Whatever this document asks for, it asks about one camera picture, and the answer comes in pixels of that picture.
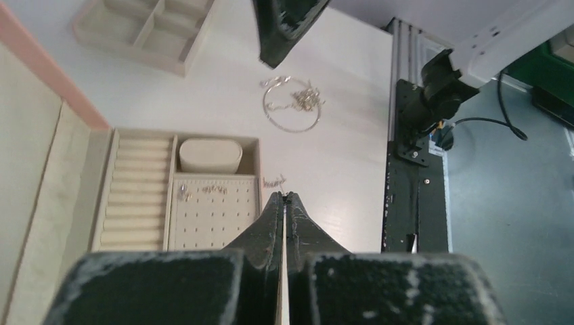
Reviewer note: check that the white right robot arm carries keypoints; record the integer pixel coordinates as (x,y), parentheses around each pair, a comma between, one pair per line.
(455,47)

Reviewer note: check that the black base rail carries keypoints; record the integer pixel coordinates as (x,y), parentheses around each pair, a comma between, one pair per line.
(415,210)

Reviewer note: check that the beige divided tray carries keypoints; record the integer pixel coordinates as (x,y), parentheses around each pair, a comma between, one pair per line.
(162,34)

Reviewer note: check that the green storage bin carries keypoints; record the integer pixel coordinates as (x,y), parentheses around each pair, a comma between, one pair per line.
(541,68)

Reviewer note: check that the beige oval watch pillow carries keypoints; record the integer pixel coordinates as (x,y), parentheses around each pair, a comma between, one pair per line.
(214,156)

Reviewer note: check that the small silver stud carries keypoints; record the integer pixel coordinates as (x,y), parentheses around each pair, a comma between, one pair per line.
(215,189)

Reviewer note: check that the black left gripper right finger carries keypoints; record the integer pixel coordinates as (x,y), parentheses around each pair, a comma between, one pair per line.
(329,285)

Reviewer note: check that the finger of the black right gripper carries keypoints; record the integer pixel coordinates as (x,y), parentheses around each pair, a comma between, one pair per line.
(281,24)

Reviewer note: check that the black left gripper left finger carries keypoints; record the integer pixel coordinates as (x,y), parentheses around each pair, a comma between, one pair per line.
(238,284)

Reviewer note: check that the pink jewelry box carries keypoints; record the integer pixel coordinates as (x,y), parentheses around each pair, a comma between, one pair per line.
(71,184)

